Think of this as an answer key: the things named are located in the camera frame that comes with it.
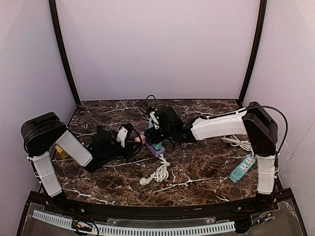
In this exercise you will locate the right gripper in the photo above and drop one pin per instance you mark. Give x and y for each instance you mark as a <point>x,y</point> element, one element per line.
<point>152,134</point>

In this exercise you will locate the teal charger plug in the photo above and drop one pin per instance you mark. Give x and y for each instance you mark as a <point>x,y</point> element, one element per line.
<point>157,147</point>

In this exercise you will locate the black charger with cable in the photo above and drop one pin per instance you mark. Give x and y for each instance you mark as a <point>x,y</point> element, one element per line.
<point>100,129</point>

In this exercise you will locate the yellow cube socket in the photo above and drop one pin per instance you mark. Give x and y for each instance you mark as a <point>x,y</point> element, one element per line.
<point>61,152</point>

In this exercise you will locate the pink charger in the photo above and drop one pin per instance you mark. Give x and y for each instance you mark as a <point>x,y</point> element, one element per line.
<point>140,139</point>

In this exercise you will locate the teal power strip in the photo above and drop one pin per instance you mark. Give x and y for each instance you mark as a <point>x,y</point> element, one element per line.
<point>247,161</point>

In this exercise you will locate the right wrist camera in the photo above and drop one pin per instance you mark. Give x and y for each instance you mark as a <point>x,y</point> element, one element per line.
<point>168,118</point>

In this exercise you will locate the black frame post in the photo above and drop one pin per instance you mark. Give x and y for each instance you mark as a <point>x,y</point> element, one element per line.
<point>62,51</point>
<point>254,51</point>

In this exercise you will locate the white slotted cable duct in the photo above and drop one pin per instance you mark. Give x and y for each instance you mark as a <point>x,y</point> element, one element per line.
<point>131,228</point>

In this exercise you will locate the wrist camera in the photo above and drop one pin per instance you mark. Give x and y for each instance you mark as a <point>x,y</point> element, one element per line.
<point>101,142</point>
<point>168,118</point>

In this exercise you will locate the purple power strip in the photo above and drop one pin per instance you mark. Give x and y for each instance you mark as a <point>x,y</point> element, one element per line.
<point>161,173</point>

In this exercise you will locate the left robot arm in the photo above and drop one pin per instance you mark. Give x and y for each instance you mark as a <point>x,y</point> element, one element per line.
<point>41,136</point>

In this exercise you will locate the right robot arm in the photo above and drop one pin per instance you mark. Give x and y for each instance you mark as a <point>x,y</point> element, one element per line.
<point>253,122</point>

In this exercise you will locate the dark blue cube socket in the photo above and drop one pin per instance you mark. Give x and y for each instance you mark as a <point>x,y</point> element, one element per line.
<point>151,139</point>

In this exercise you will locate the right black frame post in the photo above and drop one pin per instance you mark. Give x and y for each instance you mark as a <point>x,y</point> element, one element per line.
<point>254,51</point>

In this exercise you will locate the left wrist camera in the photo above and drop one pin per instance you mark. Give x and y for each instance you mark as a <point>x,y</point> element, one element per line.
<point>101,142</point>

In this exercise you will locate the left black frame post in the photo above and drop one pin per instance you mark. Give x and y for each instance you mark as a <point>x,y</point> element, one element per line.
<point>62,51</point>

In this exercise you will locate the light blue charger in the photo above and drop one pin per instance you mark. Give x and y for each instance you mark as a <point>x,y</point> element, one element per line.
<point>150,125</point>

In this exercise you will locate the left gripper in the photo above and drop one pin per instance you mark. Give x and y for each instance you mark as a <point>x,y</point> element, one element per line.
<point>130,144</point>

